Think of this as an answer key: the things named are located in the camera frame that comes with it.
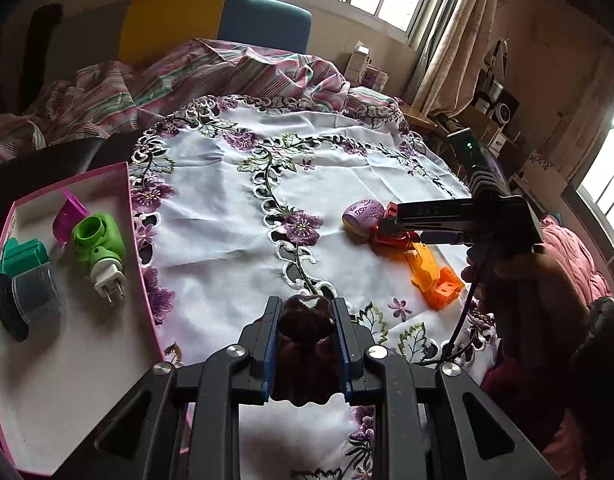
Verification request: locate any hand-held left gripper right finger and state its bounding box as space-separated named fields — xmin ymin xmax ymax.
xmin=332 ymin=297 xmax=560 ymax=480

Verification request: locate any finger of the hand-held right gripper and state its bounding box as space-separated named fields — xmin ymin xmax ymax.
xmin=396 ymin=199 xmax=480 ymax=223
xmin=378 ymin=220 xmax=468 ymax=247

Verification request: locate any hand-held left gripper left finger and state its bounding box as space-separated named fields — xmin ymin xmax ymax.
xmin=52 ymin=296 xmax=284 ymax=480

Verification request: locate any dark brown flower mould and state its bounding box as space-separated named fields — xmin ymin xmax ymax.
xmin=269 ymin=296 xmax=340 ymax=408

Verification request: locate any red plastic bottle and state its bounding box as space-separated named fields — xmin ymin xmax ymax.
xmin=369 ymin=225 xmax=422 ymax=257

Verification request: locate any orange plastic block piece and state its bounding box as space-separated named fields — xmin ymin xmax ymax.
xmin=422 ymin=267 xmax=466 ymax=311

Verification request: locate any purple oval case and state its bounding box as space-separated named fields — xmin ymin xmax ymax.
xmin=342 ymin=199 xmax=386 ymax=235

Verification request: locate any pink-edged white box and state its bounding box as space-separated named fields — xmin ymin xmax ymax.
xmin=0 ymin=161 xmax=165 ymax=477

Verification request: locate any green plug-in device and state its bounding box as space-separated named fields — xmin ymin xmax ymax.
xmin=71 ymin=212 xmax=128 ymax=306

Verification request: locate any black grey lidded cup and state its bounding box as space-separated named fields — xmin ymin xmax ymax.
xmin=0 ymin=265 xmax=65 ymax=343

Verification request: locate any magenta plastic scoop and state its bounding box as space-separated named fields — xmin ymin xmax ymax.
xmin=52 ymin=189 xmax=90 ymax=243

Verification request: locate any teal plastic piece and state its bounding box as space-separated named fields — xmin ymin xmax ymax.
xmin=0 ymin=238 xmax=50 ymax=276

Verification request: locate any person's right forearm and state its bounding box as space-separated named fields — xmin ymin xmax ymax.
xmin=487 ymin=252 xmax=595 ymax=376

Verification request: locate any person's right hand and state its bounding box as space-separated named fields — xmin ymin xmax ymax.
xmin=459 ymin=252 xmax=492 ymax=306

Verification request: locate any white floral cabinet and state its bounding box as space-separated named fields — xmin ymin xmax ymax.
xmin=517 ymin=150 xmax=562 ymax=192

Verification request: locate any pink quilt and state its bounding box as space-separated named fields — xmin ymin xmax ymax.
xmin=537 ymin=215 xmax=614 ymax=306

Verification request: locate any wooden nightstand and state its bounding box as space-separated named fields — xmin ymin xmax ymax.
xmin=402 ymin=105 xmax=438 ymax=132

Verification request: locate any small side window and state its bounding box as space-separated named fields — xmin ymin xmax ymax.
xmin=574 ymin=100 xmax=614 ymax=266

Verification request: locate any silver black stereo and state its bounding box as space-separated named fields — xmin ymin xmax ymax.
xmin=472 ymin=80 xmax=520 ymax=131

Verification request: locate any pink small box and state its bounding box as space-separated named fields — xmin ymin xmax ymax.
xmin=363 ymin=67 xmax=388 ymax=92

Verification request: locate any black padded garment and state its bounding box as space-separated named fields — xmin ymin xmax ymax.
xmin=584 ymin=296 xmax=614 ymax=361

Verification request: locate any floral embroidered tablecloth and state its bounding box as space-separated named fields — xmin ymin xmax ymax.
xmin=128 ymin=94 xmax=502 ymax=480

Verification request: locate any white small box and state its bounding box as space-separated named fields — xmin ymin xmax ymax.
xmin=346 ymin=42 xmax=374 ymax=86

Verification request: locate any beige patterned curtain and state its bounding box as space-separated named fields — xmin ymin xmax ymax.
xmin=409 ymin=0 xmax=502 ymax=116

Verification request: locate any black leather bench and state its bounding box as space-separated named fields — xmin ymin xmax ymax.
xmin=0 ymin=132 xmax=138 ymax=241

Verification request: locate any pink striped blanket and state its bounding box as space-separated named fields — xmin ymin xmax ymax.
xmin=0 ymin=37 xmax=412 ymax=161

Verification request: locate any grey yellow blue headboard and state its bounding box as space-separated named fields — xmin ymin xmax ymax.
xmin=42 ymin=0 xmax=312 ymax=68

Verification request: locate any black rolled mat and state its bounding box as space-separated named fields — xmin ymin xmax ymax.
xmin=19 ymin=4 xmax=62 ymax=106

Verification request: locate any black cable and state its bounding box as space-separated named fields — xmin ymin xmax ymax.
xmin=417 ymin=240 xmax=492 ymax=366

